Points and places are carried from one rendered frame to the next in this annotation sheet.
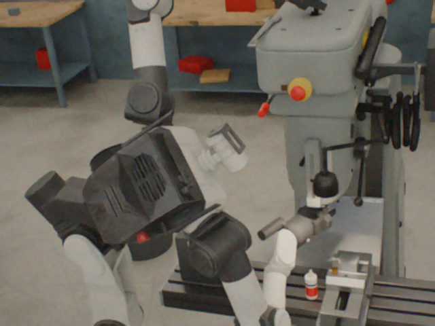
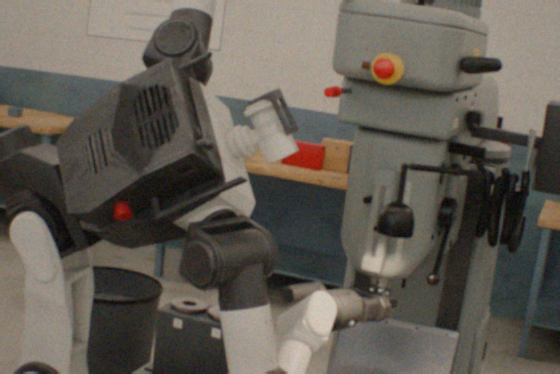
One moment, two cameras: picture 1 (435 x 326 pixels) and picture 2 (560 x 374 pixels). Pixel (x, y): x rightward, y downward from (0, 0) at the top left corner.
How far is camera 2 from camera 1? 0.58 m
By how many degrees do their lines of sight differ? 17
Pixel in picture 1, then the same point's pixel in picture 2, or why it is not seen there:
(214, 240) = (224, 237)
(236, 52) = (282, 229)
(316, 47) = (417, 15)
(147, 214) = (141, 165)
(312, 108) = (397, 117)
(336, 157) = (416, 204)
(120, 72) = not seen: hidden behind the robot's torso
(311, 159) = (382, 194)
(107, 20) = not seen: hidden behind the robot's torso
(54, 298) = not seen: outside the picture
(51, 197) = (14, 152)
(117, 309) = (57, 348)
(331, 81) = (430, 64)
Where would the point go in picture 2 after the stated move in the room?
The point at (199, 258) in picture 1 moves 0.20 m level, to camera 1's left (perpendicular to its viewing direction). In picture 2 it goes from (196, 256) to (83, 242)
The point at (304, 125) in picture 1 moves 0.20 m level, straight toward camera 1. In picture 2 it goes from (381, 147) to (379, 161)
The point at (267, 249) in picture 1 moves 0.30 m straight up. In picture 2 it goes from (291, 316) to (311, 171)
